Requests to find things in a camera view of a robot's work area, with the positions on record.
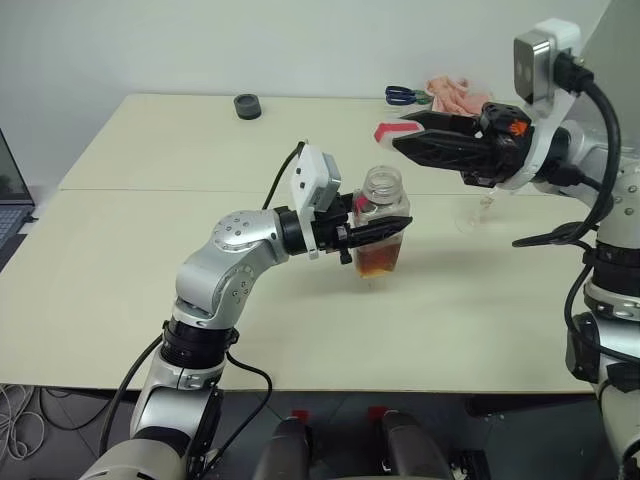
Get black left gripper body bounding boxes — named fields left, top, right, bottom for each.
left=314, top=192, right=359, bottom=267

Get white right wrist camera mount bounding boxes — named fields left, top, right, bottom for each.
left=501, top=18, right=584, bottom=192

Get pink crumpled cloth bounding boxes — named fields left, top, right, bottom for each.
left=425, top=75, right=494, bottom=118

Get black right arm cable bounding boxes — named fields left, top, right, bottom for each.
left=511, top=49, right=624, bottom=250

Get grey floor cables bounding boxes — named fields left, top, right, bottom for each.
left=0, top=382, right=47, bottom=460

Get dark rounded shape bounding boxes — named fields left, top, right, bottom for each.
left=251, top=416, right=315, bottom=480
left=381, top=411, right=445, bottom=480

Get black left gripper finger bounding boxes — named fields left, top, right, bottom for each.
left=347, top=215, right=415, bottom=250

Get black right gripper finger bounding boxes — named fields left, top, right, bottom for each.
left=391, top=130, right=502, bottom=175
left=399, top=110, right=483, bottom=136

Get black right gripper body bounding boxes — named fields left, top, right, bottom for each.
left=461, top=101, right=534, bottom=189

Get dark laptop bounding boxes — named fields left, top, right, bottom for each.
left=0, top=127, right=38, bottom=272

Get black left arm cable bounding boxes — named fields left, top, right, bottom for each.
left=262, top=140, right=307, bottom=209

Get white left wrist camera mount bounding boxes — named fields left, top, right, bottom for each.
left=291, top=143, right=344, bottom=261

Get clear wine glass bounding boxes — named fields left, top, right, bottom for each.
left=455, top=187, right=502, bottom=236

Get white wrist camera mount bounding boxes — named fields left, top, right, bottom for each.
left=291, top=143, right=344, bottom=261
left=501, top=18, right=584, bottom=192

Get clear jar with amber liquid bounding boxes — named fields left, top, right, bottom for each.
left=351, top=164, right=413, bottom=279

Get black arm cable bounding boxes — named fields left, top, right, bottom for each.
left=262, top=140, right=307, bottom=209
left=511, top=49, right=624, bottom=250

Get blue handled scissors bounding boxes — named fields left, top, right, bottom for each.
left=384, top=84, right=432, bottom=107

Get thin black left shoulder cable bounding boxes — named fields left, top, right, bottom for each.
left=98, top=332, right=274, bottom=469

